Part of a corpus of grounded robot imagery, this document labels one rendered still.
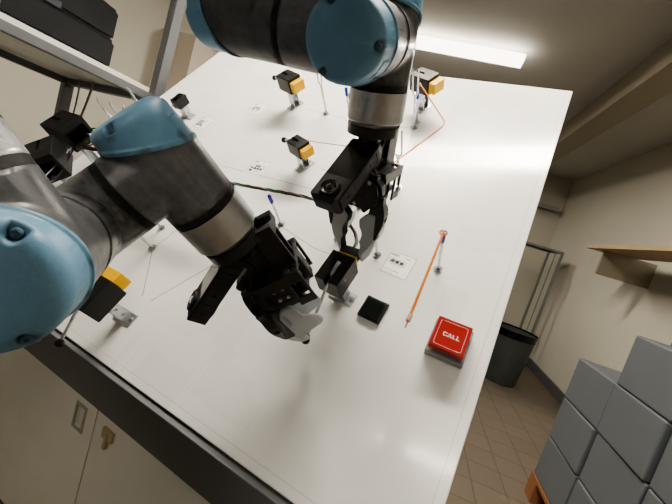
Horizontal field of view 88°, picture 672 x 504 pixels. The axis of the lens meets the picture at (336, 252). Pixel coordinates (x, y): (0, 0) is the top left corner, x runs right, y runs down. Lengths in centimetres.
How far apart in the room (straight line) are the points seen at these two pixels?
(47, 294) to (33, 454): 85
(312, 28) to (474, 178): 52
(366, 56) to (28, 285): 28
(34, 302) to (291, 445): 40
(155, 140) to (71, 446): 71
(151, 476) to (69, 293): 57
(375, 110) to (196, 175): 23
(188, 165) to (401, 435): 42
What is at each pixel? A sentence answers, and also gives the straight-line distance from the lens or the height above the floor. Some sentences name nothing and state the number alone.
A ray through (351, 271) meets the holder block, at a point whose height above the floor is 115.
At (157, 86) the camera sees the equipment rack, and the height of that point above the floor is 147.
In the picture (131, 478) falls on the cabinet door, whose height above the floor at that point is 69.
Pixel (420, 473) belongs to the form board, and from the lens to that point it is 53.
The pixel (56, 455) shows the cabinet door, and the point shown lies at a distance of 98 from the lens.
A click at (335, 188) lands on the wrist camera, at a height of 126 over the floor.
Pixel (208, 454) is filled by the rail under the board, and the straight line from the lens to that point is 58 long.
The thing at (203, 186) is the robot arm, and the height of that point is 122.
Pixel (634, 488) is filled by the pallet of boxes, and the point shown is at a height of 58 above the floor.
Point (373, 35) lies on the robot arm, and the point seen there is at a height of 138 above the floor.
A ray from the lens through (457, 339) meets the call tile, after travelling 54.
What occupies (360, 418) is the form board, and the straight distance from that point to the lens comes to 53.
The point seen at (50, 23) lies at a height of 150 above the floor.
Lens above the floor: 123
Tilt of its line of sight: 6 degrees down
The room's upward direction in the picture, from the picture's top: 17 degrees clockwise
